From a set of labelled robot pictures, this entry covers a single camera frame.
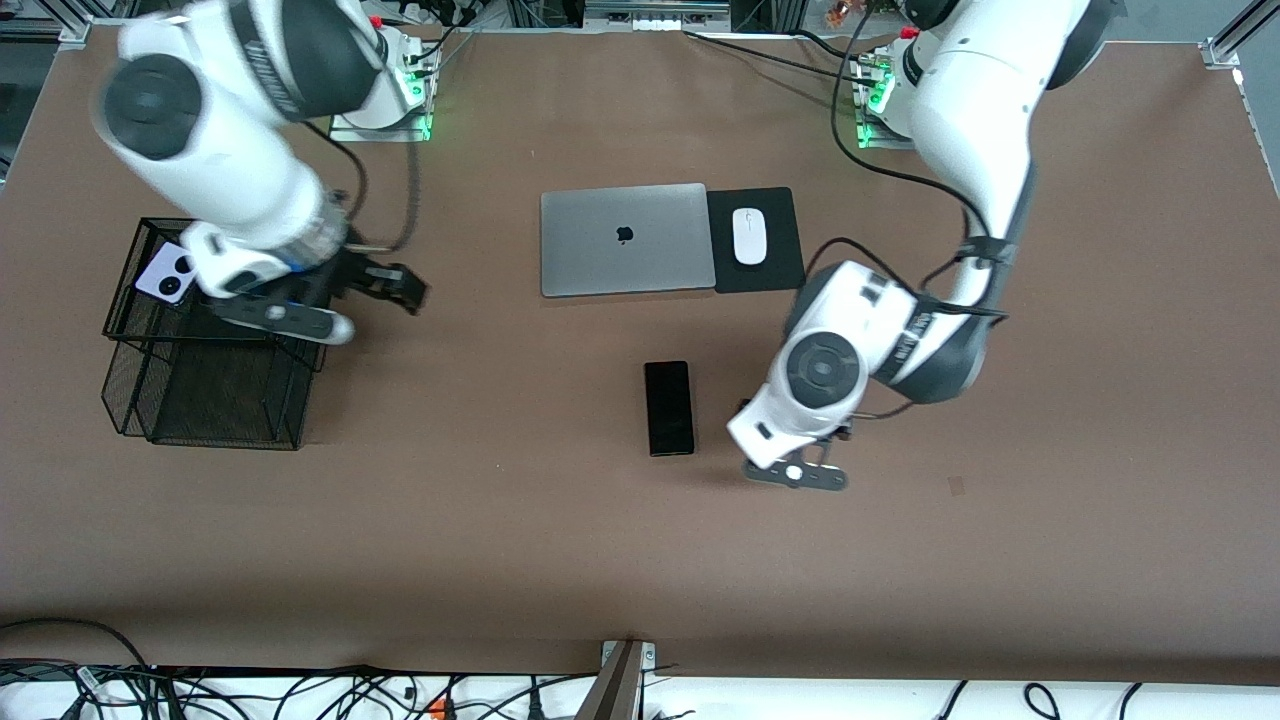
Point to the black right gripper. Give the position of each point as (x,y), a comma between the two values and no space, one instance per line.
(347,274)

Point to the lilac flip phone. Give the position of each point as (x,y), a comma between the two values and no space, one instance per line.
(165,275)

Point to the black slab smartphone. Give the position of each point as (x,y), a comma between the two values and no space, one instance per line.
(668,408)

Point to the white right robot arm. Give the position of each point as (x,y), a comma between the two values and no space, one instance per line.
(230,130)

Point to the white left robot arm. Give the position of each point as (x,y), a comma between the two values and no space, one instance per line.
(960,150)

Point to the silver closed laptop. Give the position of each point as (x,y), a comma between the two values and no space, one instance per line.
(600,250)

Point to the black mesh two-tier tray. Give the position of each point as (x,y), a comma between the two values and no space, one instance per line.
(200,390)

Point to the white computer mouse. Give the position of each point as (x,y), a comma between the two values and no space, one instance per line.
(750,237)

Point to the white power strip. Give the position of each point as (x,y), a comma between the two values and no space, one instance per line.
(655,22)

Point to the black mouse pad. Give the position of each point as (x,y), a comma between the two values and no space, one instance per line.
(785,240)

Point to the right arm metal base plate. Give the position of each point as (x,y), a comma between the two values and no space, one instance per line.
(385,130)

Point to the aluminium frame corner bracket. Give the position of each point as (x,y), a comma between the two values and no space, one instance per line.
(75,32)

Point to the aluminium camera post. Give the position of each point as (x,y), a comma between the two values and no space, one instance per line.
(615,690)

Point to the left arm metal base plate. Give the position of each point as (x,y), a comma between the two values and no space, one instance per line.
(870,135)

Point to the aluminium frame profile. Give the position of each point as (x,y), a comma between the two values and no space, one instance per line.
(1240,35)

